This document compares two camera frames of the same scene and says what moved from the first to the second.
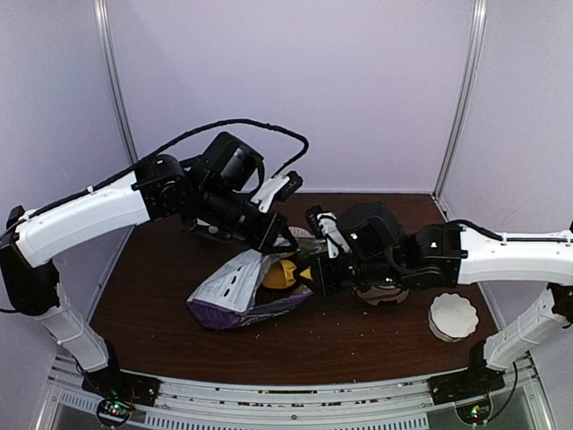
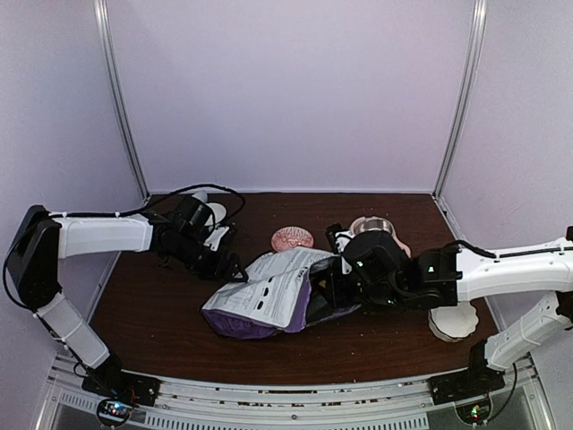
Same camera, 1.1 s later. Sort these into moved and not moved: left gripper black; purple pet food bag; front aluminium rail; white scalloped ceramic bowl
Moved: purple pet food bag; left gripper black
Not moved: front aluminium rail; white scalloped ceramic bowl
